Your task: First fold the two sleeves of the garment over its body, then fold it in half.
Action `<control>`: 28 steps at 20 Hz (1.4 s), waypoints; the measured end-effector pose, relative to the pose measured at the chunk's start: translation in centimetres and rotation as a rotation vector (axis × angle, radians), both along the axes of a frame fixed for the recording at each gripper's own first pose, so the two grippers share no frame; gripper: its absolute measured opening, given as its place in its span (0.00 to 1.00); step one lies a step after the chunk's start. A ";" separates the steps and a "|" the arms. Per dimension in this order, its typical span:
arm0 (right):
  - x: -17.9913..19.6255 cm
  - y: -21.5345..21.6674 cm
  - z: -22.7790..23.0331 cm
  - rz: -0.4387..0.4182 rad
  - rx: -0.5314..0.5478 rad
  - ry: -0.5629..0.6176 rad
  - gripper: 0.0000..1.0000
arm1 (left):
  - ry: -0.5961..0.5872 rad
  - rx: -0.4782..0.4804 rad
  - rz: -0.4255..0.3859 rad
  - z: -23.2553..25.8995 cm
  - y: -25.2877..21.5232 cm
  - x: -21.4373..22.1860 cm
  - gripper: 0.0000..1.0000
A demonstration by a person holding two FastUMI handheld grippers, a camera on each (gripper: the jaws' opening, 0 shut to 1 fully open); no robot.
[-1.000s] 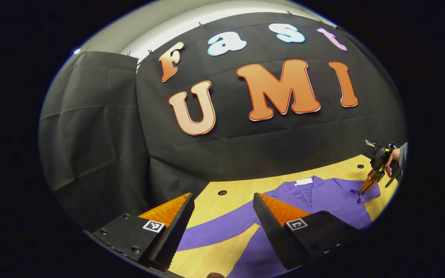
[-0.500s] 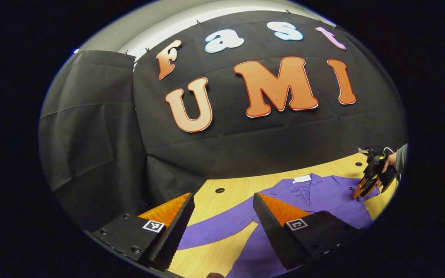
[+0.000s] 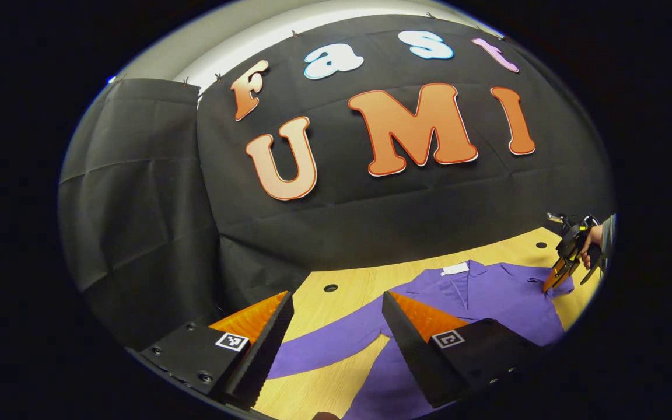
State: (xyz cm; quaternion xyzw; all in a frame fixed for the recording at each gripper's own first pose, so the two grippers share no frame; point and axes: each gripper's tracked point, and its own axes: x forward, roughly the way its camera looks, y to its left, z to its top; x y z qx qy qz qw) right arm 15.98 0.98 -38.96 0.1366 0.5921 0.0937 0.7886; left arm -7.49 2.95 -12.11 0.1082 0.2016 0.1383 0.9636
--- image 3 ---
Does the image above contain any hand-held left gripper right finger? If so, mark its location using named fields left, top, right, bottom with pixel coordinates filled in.
left=381, top=290, right=548, bottom=410

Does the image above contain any purple knitted cardigan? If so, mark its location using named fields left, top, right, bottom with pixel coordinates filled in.
left=266, top=260, right=576, bottom=420

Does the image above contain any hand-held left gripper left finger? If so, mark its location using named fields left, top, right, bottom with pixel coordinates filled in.
left=136, top=290, right=296, bottom=411

